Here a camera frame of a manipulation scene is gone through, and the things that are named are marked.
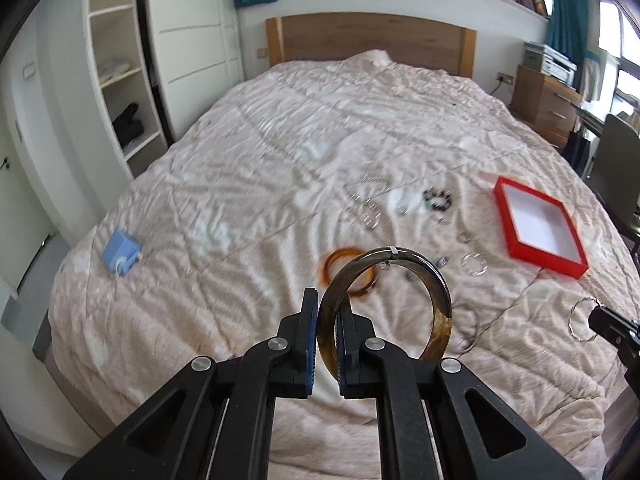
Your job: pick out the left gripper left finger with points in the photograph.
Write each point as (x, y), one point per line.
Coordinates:
(212, 420)

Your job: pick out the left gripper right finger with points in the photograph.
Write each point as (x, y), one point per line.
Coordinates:
(437, 419)

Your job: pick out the silver twisted bangle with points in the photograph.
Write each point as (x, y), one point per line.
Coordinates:
(474, 264)
(578, 319)

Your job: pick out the dark translucent brown bangle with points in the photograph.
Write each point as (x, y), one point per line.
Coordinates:
(435, 286)

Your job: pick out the amber orange bangle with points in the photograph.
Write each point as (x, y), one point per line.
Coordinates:
(337, 261)

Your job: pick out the thin metal wire bangle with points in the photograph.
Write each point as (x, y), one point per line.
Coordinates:
(461, 330)

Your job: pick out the red jewelry box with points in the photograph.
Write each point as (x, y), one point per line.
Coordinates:
(538, 229)

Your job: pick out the grey office chair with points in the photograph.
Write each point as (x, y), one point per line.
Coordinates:
(614, 175)

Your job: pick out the pink quilted bedspread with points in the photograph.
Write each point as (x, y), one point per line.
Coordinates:
(237, 217)

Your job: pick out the black shopping bag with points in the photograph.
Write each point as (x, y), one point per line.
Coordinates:
(576, 152)

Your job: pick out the blue plug adapter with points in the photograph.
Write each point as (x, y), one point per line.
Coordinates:
(121, 252)

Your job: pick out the wooden drawer nightstand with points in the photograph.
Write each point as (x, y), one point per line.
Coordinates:
(545, 104)

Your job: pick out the white printer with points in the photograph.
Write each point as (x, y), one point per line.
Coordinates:
(550, 62)

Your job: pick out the black folded clothes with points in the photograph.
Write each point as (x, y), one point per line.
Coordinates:
(127, 126)

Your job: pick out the right teal curtain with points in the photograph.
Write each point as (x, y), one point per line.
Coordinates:
(567, 30)

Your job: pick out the wooden headboard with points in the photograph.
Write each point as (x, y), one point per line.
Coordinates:
(334, 36)

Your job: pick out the white wardrobe with shelves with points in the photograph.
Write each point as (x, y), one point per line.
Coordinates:
(174, 58)

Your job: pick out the wall power socket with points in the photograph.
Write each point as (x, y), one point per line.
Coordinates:
(505, 78)

